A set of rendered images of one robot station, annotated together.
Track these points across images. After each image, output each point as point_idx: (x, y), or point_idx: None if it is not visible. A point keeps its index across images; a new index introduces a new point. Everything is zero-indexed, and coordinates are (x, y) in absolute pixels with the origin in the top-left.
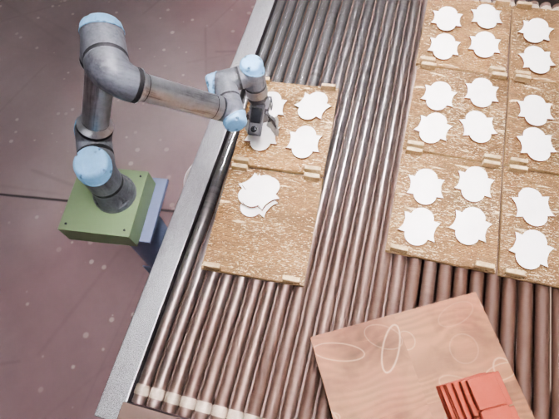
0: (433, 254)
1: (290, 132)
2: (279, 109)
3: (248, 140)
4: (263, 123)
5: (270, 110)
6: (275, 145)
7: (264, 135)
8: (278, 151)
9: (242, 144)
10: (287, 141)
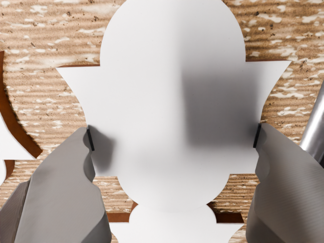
0: None
1: (24, 155)
2: (130, 239)
3: (259, 61)
4: (179, 184)
5: (162, 232)
6: (69, 65)
7: (157, 120)
8: (37, 19)
9: (294, 37)
10: (25, 102)
